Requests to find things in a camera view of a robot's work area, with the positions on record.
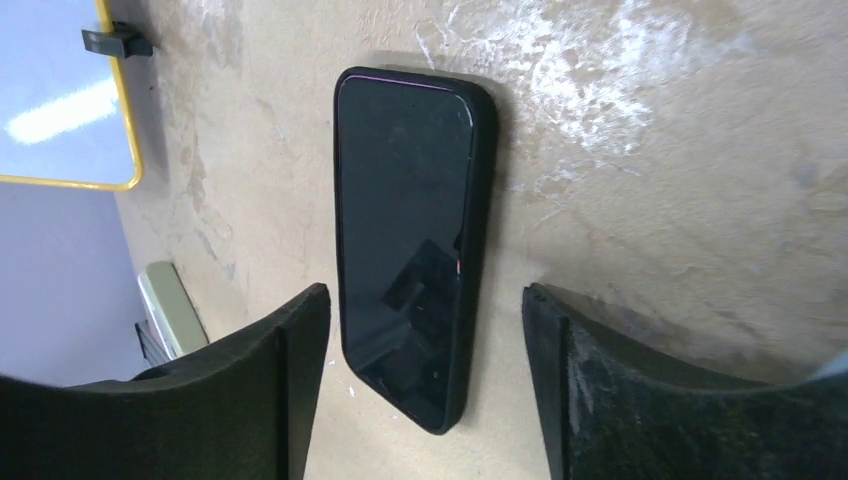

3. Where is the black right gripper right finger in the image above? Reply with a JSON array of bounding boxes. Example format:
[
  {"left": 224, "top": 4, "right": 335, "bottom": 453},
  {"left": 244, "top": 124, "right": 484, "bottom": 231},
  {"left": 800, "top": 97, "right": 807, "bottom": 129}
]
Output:
[{"left": 521, "top": 283, "right": 847, "bottom": 479}]

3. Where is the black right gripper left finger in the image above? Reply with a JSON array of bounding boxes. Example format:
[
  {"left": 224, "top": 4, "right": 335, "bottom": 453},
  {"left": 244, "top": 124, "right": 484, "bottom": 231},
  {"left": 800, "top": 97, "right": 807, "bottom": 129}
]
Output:
[{"left": 1, "top": 283, "right": 331, "bottom": 479}]

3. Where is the black phone case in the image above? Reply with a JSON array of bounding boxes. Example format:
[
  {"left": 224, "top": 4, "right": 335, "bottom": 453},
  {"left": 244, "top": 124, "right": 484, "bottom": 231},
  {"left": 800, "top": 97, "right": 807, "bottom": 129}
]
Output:
[{"left": 333, "top": 67, "right": 499, "bottom": 435}]

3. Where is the grey white small device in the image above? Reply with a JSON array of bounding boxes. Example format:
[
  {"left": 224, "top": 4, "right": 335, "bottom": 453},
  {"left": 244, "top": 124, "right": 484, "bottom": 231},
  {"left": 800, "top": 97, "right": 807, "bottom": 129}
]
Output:
[{"left": 135, "top": 261, "right": 209, "bottom": 367}]

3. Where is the yellow framed whiteboard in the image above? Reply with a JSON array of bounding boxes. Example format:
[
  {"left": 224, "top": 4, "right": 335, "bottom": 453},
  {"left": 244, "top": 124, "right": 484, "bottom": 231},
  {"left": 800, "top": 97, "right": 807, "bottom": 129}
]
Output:
[{"left": 1, "top": 1, "right": 144, "bottom": 192}]

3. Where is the black whiteboard clip lower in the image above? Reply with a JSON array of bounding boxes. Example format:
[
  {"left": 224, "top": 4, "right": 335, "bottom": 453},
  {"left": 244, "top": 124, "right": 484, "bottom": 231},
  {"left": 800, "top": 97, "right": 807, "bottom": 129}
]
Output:
[{"left": 81, "top": 22, "right": 154, "bottom": 59}]

